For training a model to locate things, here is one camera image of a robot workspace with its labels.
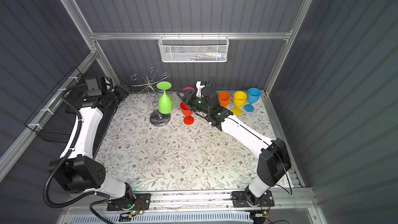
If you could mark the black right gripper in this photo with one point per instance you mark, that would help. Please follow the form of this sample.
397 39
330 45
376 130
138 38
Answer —
185 98

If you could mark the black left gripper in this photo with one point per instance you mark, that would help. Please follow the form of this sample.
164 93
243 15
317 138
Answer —
121 94

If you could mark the pink wine glass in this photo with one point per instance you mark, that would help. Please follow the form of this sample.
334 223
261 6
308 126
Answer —
186 89

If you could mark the green wine glass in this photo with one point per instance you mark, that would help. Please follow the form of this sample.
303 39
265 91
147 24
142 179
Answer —
165 101

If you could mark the red wine glass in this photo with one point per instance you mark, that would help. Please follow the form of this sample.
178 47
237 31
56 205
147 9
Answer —
188 119

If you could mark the orange wine glass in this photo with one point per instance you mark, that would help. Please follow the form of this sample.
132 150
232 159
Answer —
224 99

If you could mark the yellow wine glass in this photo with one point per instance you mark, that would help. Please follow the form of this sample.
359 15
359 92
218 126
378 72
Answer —
239 100

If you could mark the blue wine glass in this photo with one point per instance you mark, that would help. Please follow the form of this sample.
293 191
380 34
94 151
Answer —
253 95

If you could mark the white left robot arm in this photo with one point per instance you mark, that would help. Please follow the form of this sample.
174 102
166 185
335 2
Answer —
76 170

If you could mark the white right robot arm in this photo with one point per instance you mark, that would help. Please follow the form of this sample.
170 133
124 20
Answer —
273 158

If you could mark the chrome wine glass rack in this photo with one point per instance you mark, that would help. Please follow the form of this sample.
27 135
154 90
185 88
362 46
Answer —
149 92

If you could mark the white vented panel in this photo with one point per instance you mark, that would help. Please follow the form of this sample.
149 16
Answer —
212 217

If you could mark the white wire mesh basket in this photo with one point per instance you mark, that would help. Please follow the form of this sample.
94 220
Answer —
194 50

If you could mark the black wire basket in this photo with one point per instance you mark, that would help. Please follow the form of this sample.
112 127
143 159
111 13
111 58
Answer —
53 120

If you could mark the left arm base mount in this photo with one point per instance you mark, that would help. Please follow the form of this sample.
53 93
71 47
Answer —
130 202

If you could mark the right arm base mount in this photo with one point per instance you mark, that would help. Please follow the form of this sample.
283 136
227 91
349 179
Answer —
242 199

